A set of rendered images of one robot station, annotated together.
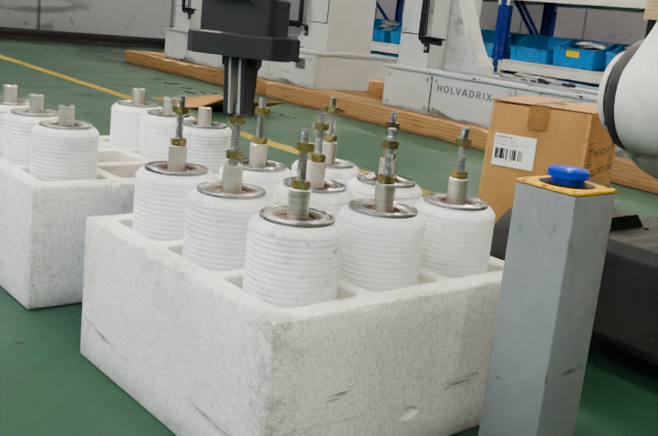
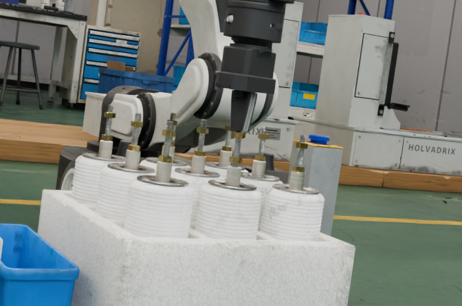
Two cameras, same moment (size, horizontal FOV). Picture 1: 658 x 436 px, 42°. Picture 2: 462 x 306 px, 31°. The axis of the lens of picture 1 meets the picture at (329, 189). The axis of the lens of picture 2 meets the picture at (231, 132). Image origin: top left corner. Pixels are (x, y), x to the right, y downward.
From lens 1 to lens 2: 1.51 m
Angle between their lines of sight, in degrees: 78
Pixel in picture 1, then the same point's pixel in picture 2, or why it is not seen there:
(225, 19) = (259, 67)
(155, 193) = (188, 202)
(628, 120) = (228, 102)
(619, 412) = not seen: hidden behind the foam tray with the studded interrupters
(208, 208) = (257, 199)
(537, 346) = (325, 227)
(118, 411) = not seen: outside the picture
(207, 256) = (254, 232)
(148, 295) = (229, 276)
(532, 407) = not seen: hidden behind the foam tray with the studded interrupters
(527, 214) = (320, 162)
